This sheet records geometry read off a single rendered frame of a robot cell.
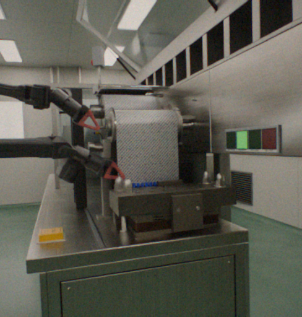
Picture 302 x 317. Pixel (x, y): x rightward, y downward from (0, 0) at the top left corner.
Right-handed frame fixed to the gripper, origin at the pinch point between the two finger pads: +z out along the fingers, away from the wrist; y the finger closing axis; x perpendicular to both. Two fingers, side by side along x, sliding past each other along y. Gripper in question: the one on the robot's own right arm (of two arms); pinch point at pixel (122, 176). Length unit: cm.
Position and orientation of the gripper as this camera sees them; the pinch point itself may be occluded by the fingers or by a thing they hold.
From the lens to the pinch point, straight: 111.4
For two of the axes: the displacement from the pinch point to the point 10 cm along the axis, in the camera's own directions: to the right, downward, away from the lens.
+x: 4.5, -8.9, 1.0
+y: 2.9, 0.4, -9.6
